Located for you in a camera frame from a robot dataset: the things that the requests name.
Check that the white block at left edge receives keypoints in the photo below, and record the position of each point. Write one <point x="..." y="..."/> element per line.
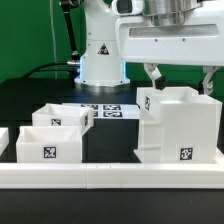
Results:
<point x="4" y="139"/>

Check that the white L-shaped border rail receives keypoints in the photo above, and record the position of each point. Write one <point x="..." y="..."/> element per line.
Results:
<point x="102" y="176"/>

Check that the white drawer cabinet frame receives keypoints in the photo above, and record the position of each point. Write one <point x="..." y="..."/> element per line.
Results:
<point x="177" y="125"/>

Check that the white front drawer box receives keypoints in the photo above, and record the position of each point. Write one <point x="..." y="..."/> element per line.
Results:
<point x="49" y="144"/>

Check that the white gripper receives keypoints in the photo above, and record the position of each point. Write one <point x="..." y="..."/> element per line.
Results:
<point x="179" y="32"/>

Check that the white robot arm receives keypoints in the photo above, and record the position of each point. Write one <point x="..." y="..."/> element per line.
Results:
<point x="101" y="65"/>

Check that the white drawer box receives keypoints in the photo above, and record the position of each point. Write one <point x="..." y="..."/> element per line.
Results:
<point x="49" y="144"/>
<point x="64" y="115"/>

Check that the white marker sheet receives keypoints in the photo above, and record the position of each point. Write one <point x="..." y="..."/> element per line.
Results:
<point x="111" y="111"/>

